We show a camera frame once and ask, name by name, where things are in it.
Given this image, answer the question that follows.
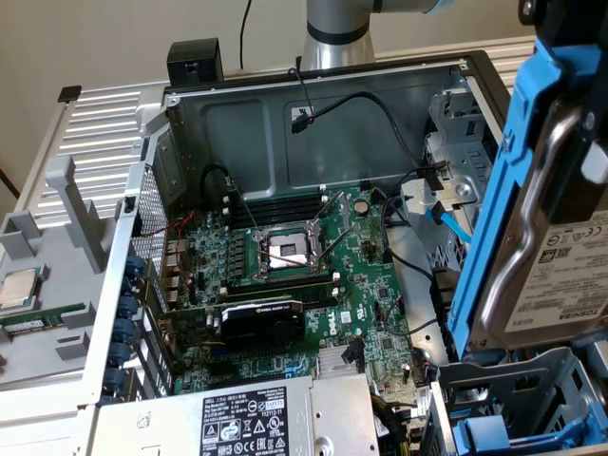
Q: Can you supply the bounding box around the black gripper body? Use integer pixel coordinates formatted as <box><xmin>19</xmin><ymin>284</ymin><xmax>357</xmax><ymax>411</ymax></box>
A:
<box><xmin>517</xmin><ymin>0</ymin><xmax>608</xmax><ymax>96</ymax></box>

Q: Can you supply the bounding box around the hard disk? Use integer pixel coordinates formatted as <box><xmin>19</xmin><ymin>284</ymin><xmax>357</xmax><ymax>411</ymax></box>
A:
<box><xmin>448</xmin><ymin>35</ymin><xmax>608</xmax><ymax>355</ymax></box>

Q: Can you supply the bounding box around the blue data wire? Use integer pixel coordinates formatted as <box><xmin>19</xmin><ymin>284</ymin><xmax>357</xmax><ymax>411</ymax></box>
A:
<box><xmin>428</xmin><ymin>201</ymin><xmax>474</xmax><ymax>246</ymax></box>

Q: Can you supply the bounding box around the grey metal disk bay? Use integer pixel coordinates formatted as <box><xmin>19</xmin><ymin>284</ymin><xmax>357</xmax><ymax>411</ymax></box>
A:
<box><xmin>434</xmin><ymin>346</ymin><xmax>608</xmax><ymax>456</ymax></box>

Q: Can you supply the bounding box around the blue plastic disk carrier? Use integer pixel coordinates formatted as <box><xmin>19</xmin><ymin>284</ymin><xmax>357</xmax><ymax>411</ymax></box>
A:
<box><xmin>450</xmin><ymin>403</ymin><xmax>608</xmax><ymax>455</ymax></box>

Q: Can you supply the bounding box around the metal drive cage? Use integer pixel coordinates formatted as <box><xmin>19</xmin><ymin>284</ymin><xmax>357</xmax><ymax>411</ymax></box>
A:
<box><xmin>422</xmin><ymin>87</ymin><xmax>504</xmax><ymax>248</ymax></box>

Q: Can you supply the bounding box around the black plastic guide block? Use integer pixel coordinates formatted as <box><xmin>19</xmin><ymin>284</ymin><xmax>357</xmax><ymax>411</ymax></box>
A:
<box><xmin>429</xmin><ymin>268</ymin><xmax>463</xmax><ymax>363</ymax></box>

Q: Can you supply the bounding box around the metal socket cover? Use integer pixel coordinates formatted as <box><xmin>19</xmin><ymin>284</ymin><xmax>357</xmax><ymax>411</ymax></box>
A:
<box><xmin>308</xmin><ymin>189</ymin><xmax>355</xmax><ymax>238</ymax></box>

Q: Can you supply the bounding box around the green motherboard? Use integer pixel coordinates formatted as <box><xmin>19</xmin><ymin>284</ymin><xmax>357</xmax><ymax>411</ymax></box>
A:
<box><xmin>161</xmin><ymin>184</ymin><xmax>428</xmax><ymax>428</ymax></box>

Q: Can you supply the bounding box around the black RAM slot bank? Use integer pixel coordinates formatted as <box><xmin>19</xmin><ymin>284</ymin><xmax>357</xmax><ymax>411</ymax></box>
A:
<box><xmin>230</xmin><ymin>192</ymin><xmax>329</xmax><ymax>227</ymax></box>
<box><xmin>220</xmin><ymin>273</ymin><xmax>341</xmax><ymax>308</ymax></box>

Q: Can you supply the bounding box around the CPU socket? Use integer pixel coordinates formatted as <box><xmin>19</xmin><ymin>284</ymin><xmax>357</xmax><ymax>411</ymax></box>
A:
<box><xmin>254</xmin><ymin>222</ymin><xmax>333</xmax><ymax>281</ymax></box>

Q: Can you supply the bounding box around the silver finned heatsink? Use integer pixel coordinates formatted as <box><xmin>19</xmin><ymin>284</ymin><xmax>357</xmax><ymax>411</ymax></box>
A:
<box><xmin>316</xmin><ymin>345</ymin><xmax>367</xmax><ymax>379</ymax></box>

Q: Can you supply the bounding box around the open grey PC case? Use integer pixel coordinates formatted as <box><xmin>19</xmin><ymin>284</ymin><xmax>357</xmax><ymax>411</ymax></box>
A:
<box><xmin>78</xmin><ymin>49</ymin><xmax>608</xmax><ymax>456</ymax></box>

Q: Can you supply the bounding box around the black graphics card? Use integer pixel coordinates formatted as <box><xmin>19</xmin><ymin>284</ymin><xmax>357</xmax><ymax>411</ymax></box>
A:
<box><xmin>159</xmin><ymin>296</ymin><xmax>308</xmax><ymax>352</ymax></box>

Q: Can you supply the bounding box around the black box clamp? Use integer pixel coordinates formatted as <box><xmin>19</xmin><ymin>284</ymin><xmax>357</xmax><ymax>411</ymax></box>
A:
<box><xmin>166</xmin><ymin>38</ymin><xmax>224</xmax><ymax>86</ymax></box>

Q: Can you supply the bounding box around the grey power supply unit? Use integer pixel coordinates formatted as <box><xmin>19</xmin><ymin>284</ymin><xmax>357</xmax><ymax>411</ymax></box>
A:
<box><xmin>92</xmin><ymin>372</ymin><xmax>381</xmax><ymax>456</ymax></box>

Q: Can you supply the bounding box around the grey plastic parts rack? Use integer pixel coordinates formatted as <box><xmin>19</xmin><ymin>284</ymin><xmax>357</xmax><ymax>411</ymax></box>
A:
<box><xmin>0</xmin><ymin>155</ymin><xmax>120</xmax><ymax>387</ymax></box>

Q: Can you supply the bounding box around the green RAM stick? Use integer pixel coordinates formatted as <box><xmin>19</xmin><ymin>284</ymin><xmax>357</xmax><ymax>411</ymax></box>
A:
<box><xmin>0</xmin><ymin>303</ymin><xmax>94</xmax><ymax>334</ymax></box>

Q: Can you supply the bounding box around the silver CPU chip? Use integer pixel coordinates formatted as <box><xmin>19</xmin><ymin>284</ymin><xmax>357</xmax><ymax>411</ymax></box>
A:
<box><xmin>0</xmin><ymin>268</ymin><xmax>43</xmax><ymax>311</ymax></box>

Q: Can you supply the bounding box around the light grey wire holder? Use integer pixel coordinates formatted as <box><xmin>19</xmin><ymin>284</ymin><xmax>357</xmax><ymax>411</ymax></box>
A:
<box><xmin>398</xmin><ymin>178</ymin><xmax>460</xmax><ymax>224</ymax></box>

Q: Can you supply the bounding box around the long black wire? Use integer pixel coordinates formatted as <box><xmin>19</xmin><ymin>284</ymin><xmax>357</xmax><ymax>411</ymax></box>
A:
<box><xmin>379</xmin><ymin>187</ymin><xmax>436</xmax><ymax>281</ymax></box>

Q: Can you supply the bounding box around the thin black red wire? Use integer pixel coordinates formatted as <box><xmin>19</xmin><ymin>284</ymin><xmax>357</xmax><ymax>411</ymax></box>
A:
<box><xmin>287</xmin><ymin>66</ymin><xmax>317</xmax><ymax>124</ymax></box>

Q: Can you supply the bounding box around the black wire with black plug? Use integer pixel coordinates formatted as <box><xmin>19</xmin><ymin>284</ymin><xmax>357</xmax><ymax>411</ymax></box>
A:
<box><xmin>290</xmin><ymin>91</ymin><xmax>450</xmax><ymax>191</ymax></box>

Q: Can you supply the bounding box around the thin black wall cable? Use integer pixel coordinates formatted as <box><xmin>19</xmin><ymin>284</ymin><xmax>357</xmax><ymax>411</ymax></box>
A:
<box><xmin>238</xmin><ymin>0</ymin><xmax>254</xmax><ymax>71</ymax></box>

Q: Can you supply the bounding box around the looped black wire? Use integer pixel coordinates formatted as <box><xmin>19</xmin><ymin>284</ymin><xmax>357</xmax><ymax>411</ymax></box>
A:
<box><xmin>201</xmin><ymin>163</ymin><xmax>238</xmax><ymax>200</ymax></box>

